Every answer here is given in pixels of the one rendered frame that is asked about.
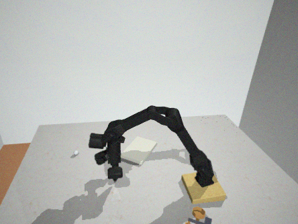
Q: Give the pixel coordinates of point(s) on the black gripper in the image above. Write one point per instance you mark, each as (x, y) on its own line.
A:
(115, 171)

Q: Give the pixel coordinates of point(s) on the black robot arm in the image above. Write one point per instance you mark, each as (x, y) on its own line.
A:
(113, 138)

